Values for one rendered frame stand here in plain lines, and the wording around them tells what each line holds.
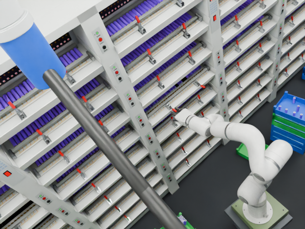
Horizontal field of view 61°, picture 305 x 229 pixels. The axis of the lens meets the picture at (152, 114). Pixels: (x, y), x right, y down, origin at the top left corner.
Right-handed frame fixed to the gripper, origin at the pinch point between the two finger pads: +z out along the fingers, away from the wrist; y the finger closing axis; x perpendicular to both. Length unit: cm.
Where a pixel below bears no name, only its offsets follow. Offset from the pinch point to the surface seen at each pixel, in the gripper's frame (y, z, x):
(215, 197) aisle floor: -2, -8, -100
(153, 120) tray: -14.0, 6.7, 0.0
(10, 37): -54, -79, 102
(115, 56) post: -19, -5, 58
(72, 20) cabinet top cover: -29, -9, 83
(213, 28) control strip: 46, -2, 34
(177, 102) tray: 7.1, 6.4, -0.2
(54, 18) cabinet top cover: -34, 0, 85
